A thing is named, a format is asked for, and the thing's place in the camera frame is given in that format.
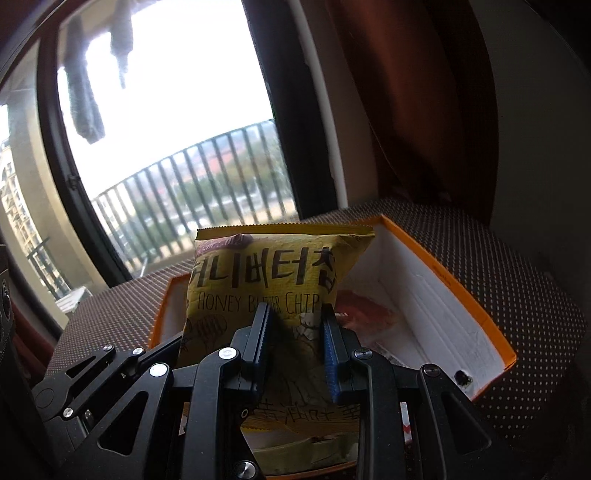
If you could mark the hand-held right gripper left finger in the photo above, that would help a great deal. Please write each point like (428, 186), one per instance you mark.
(264, 341)

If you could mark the balcony railing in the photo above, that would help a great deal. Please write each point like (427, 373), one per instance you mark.
(203, 142)

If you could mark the yellow chip bag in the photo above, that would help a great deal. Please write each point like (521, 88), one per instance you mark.
(258, 277)

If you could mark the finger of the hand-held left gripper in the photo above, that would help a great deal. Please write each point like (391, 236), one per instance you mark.
(136, 353)

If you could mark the red white snack packet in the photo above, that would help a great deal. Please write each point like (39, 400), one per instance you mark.
(406, 422)

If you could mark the reddish brown curtain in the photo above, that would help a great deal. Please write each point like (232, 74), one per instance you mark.
(37, 332)
(415, 115)

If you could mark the dark sliding door frame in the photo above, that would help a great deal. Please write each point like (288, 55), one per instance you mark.
(286, 115)

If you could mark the orange cardboard box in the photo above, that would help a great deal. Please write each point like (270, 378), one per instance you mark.
(415, 286)

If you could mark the hanging dark grey cloth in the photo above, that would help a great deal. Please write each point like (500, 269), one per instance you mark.
(83, 101)

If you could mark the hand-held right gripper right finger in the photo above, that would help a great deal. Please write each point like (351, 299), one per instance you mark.
(330, 360)

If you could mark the clear packet of red snacks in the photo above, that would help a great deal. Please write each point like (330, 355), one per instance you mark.
(369, 309)

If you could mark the hanging grey towel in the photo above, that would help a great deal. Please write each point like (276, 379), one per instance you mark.
(122, 27)

